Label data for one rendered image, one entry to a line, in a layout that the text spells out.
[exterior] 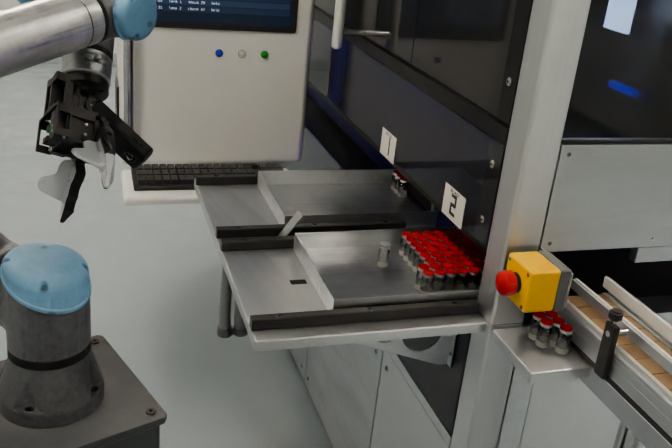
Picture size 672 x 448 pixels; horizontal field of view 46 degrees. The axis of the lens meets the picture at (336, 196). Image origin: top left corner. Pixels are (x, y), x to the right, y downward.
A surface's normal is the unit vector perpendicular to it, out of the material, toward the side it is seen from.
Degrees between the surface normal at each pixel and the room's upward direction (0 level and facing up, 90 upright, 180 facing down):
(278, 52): 90
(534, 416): 90
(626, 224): 90
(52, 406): 73
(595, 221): 90
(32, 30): 66
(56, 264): 7
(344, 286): 0
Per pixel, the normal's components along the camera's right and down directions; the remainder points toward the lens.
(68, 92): 0.65, -0.33
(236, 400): 0.10, -0.93
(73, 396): 0.69, 0.04
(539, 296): 0.29, 0.38
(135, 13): 0.87, 0.26
